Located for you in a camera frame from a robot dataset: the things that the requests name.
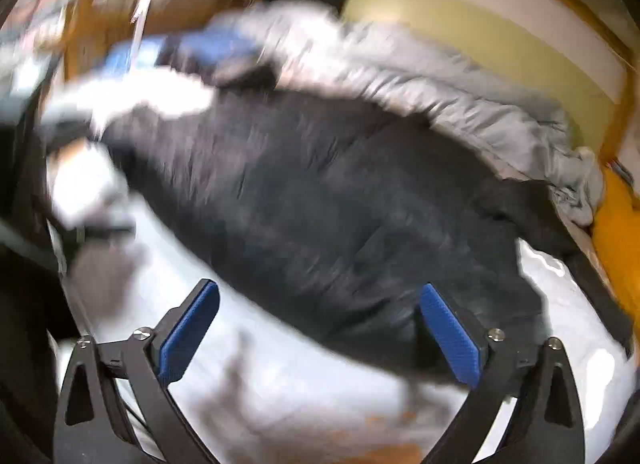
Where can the mattress with white sheet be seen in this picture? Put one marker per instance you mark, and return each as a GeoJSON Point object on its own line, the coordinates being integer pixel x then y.
{"type": "Point", "coordinates": [300, 394]}

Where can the grey duvet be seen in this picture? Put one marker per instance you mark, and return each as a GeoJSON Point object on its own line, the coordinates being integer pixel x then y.
{"type": "Point", "coordinates": [400, 74]}

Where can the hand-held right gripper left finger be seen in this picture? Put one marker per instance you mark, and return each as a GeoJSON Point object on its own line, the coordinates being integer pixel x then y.
{"type": "Point", "coordinates": [187, 334]}

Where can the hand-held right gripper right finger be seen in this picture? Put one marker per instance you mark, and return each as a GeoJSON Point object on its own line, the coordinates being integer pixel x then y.
{"type": "Point", "coordinates": [450, 334]}

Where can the blue pillow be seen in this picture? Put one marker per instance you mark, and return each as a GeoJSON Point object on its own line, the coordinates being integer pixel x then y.
{"type": "Point", "coordinates": [215, 47]}

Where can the wooden bed frame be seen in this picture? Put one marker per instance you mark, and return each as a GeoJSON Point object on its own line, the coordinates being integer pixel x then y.
{"type": "Point", "coordinates": [617, 114]}

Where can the yellow pillow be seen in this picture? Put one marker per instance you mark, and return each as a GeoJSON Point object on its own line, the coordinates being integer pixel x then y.
{"type": "Point", "coordinates": [620, 229]}

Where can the dark grey trousers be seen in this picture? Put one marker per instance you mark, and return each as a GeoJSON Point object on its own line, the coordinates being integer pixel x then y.
{"type": "Point", "coordinates": [325, 204]}

